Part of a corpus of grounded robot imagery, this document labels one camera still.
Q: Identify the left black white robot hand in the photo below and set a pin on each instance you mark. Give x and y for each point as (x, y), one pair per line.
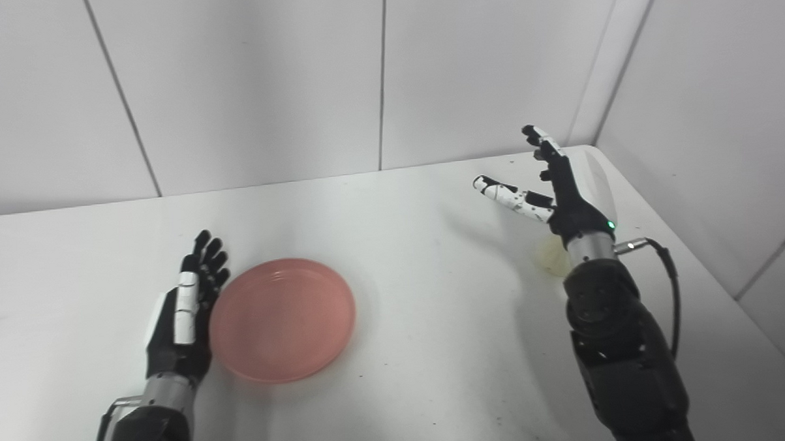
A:
(181, 326)

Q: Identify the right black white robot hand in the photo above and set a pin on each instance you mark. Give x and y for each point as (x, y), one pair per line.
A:
(561, 195)

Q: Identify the cream steamed bun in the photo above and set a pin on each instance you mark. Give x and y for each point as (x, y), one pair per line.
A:
(550, 257)

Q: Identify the pink round plate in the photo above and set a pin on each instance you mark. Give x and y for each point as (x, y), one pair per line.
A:
(282, 321)

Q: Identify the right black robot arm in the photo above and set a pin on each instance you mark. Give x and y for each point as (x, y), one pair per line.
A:
(622, 349)

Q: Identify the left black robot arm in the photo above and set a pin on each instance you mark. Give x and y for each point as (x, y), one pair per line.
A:
(148, 421)

